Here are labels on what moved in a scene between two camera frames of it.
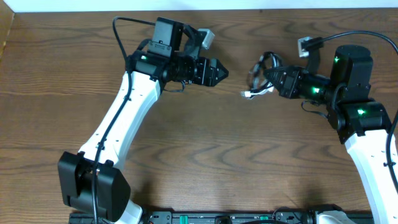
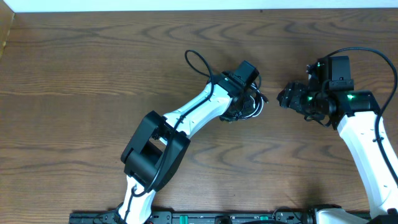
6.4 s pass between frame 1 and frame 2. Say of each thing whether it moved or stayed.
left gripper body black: moved
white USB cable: moved
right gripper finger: moved
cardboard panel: stayed
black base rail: stayed
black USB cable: moved
